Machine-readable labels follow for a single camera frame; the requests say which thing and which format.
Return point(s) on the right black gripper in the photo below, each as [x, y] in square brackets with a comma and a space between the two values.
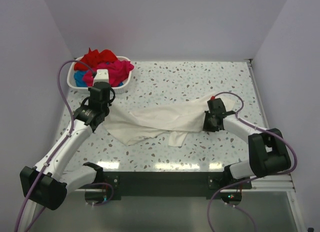
[206, 127]

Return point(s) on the red t shirt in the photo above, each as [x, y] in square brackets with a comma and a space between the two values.
[105, 59]

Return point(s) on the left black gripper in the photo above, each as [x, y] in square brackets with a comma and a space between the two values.
[109, 104]

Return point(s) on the white plastic laundry basket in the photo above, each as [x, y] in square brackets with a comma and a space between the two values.
[72, 84]

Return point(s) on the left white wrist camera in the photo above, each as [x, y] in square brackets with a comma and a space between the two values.
[102, 75]

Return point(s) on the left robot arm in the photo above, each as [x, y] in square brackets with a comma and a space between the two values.
[45, 183]

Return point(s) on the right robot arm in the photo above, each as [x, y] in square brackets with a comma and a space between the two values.
[267, 152]

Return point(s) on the white t shirt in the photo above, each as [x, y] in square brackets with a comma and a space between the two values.
[179, 119]

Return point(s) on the magenta t shirt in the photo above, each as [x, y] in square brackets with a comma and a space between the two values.
[118, 71]

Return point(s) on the blue t shirt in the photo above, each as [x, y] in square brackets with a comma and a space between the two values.
[83, 78]

